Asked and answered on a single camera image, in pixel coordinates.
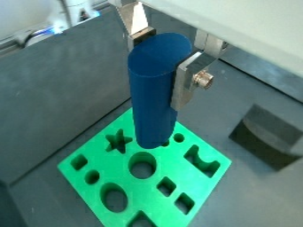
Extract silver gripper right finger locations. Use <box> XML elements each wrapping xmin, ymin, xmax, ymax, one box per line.
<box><xmin>171</xmin><ymin>29</ymin><xmax>228</xmax><ymax>111</ymax></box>

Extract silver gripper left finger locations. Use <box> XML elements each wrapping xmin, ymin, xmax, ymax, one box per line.
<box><xmin>116</xmin><ymin>1</ymin><xmax>156</xmax><ymax>51</ymax></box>

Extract blue oval peg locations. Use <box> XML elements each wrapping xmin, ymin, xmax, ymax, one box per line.
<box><xmin>128</xmin><ymin>33</ymin><xmax>192</xmax><ymax>149</ymax></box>

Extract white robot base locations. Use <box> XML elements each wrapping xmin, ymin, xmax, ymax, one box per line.
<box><xmin>0</xmin><ymin>0</ymin><xmax>109</xmax><ymax>53</ymax></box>

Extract dark grey foam block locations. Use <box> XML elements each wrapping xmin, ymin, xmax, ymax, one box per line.
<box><xmin>228</xmin><ymin>105</ymin><xmax>303</xmax><ymax>171</ymax></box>

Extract green shape sorting board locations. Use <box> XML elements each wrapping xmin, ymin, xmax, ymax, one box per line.
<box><xmin>57</xmin><ymin>110</ymin><xmax>231</xmax><ymax>227</ymax></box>

